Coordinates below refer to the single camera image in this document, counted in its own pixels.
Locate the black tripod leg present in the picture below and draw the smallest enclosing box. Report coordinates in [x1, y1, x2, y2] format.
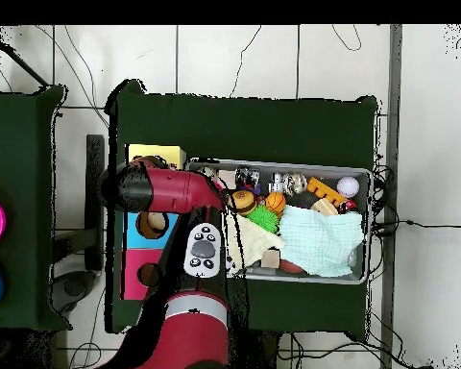
[0, 25, 50, 87]

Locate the shallow mesh bin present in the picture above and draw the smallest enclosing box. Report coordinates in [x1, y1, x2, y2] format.
[185, 157, 374, 285]

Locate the cream waffle cloth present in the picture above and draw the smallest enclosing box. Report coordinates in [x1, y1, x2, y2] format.
[226, 212, 285, 275]

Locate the green spiky rubber ball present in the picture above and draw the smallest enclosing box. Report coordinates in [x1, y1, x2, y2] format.
[247, 203, 281, 234]

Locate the black cable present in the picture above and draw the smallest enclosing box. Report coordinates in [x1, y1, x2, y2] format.
[372, 217, 461, 232]

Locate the orange toy basketball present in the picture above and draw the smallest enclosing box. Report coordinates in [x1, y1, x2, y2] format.
[263, 190, 288, 213]

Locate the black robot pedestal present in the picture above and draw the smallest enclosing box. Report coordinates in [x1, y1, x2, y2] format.
[230, 329, 280, 369]

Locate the grey metal bar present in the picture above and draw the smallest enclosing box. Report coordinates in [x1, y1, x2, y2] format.
[379, 24, 404, 369]

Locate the hamburger toy ball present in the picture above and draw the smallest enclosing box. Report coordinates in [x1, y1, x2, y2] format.
[229, 189, 258, 216]

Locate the mint green waffle cloth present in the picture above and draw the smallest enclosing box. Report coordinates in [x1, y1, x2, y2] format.
[278, 204, 366, 278]

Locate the wooden box with three holes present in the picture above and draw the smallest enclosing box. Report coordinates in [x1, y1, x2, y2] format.
[121, 143, 187, 302]

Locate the dark green tablecloth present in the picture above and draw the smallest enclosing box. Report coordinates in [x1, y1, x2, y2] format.
[0, 85, 72, 332]
[105, 79, 380, 339]

